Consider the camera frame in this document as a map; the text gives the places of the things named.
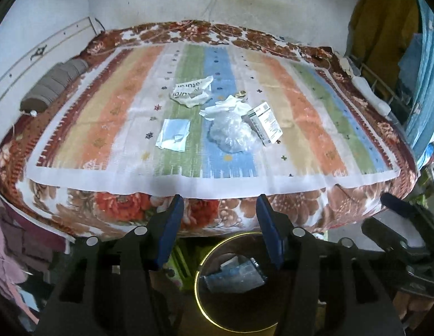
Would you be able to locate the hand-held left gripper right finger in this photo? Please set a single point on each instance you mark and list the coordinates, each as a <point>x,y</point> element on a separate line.
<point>271,231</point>

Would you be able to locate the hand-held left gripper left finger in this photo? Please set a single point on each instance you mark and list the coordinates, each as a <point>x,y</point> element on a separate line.
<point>169,231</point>

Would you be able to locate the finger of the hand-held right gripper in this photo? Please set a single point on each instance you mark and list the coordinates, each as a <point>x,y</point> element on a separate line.
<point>378,229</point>
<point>393,201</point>

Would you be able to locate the round bin with yellow rim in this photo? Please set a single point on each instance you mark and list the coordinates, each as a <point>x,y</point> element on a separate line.
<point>200,262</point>

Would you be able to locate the light blue packet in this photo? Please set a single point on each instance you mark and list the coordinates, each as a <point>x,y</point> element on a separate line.
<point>173,134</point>

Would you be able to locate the clear plastic bag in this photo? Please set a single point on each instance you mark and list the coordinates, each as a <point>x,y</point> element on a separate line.
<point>231,133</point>

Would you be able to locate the white medicine box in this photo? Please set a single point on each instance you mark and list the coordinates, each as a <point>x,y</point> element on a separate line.
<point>264,122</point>

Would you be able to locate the white tissue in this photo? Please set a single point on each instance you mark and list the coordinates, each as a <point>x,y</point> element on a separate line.
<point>224,106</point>

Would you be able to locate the green plastic object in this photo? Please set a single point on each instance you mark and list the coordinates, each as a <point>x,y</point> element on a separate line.
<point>430,189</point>

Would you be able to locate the brown floral blanket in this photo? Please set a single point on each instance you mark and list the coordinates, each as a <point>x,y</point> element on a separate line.
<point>115,206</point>

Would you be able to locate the clear plastic packaging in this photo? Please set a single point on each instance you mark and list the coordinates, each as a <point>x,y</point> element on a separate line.
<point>231,276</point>

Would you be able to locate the metal rack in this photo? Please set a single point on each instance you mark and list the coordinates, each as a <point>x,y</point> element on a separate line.
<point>385,84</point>

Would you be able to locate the blue patterned hanging cloth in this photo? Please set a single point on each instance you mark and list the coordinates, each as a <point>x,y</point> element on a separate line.
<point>427,87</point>

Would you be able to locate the striped pastel bed sheet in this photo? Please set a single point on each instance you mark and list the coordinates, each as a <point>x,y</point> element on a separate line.
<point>108,122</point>

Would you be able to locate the crumpled gold wrapper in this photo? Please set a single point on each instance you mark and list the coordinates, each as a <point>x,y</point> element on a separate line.
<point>240,94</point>

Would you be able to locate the crumpled white printed paper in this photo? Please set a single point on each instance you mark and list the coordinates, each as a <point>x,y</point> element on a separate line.
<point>190,91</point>

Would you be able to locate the pink cloth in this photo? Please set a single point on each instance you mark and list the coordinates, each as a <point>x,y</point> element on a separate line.
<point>7,252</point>

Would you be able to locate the yellow hanging garment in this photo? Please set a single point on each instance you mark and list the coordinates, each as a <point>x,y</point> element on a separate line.
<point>381,31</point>

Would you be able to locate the grey bolster pillow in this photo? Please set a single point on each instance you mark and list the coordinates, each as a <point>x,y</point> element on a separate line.
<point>52,84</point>

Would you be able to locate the white headboard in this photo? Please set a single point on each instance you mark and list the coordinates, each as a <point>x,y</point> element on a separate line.
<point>35,52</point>

